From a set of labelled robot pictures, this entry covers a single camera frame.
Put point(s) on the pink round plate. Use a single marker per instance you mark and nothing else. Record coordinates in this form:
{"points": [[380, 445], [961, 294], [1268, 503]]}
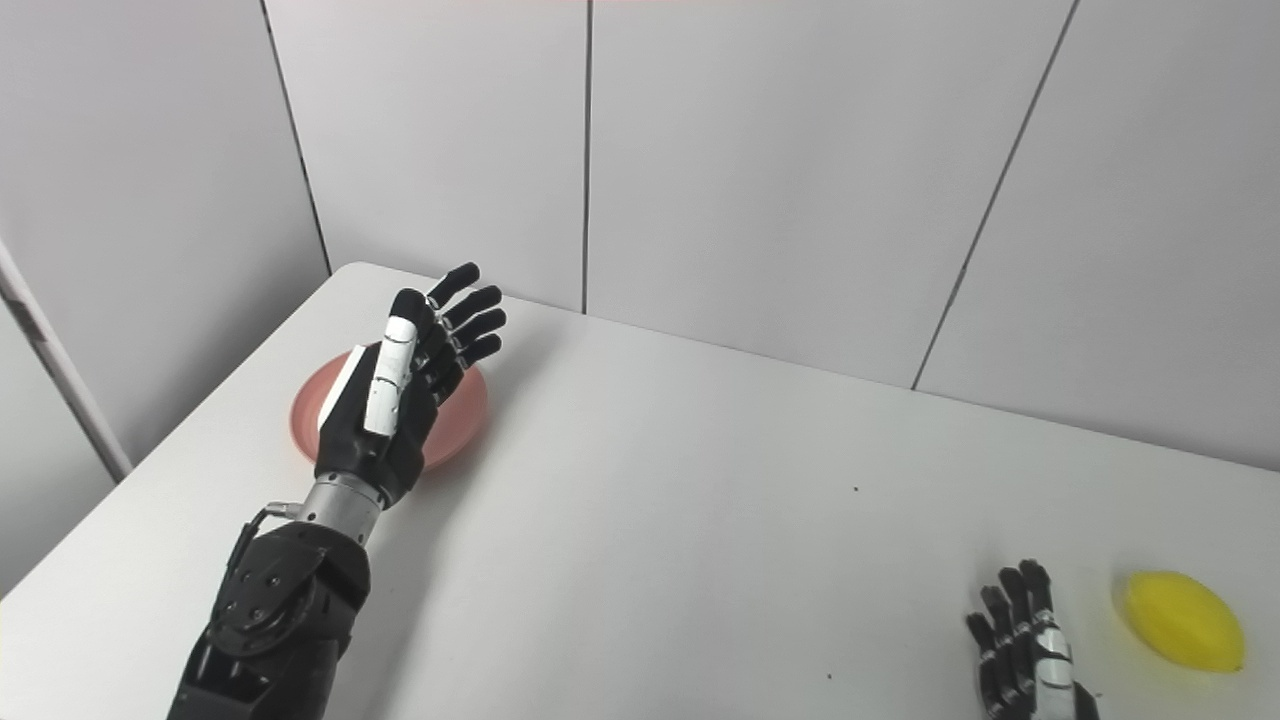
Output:
{"points": [[462, 415]]}

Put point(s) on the yellow lemon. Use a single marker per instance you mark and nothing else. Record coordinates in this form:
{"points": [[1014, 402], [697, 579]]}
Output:
{"points": [[1185, 620]]}

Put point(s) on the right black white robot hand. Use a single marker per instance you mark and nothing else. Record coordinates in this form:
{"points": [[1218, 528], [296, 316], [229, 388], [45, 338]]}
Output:
{"points": [[1035, 670]]}

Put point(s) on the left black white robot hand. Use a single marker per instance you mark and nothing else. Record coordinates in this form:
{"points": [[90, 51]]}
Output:
{"points": [[375, 440]]}

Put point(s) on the white metal post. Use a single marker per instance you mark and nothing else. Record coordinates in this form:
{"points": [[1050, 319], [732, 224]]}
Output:
{"points": [[70, 385]]}

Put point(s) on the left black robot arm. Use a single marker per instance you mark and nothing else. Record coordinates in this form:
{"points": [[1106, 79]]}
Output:
{"points": [[280, 610]]}

